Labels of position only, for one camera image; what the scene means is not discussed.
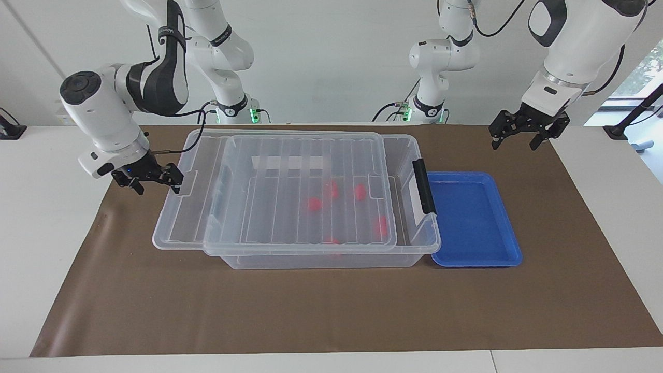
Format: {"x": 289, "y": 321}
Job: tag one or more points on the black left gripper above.
{"x": 536, "y": 120}

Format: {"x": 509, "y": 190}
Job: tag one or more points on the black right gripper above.
{"x": 145, "y": 168}

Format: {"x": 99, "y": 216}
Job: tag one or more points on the clear ribbed box lid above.
{"x": 176, "y": 223}

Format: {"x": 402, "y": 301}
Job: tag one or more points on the red block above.
{"x": 331, "y": 189}
{"x": 382, "y": 226}
{"x": 360, "y": 191}
{"x": 314, "y": 203}
{"x": 331, "y": 241}

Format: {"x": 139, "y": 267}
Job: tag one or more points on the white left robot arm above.
{"x": 580, "y": 46}

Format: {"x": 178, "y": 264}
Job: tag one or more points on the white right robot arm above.
{"x": 103, "y": 109}

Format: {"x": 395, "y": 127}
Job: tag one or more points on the blue plastic tray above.
{"x": 471, "y": 223}

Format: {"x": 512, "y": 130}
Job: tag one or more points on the clear plastic storage box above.
{"x": 331, "y": 261}

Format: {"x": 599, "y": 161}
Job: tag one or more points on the black metal stand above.
{"x": 616, "y": 130}

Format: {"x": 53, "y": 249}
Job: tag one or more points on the pale blue round object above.
{"x": 647, "y": 142}

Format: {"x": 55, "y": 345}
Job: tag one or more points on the window pane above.
{"x": 650, "y": 67}

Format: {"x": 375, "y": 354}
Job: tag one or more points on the brown paper table mat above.
{"x": 331, "y": 311}

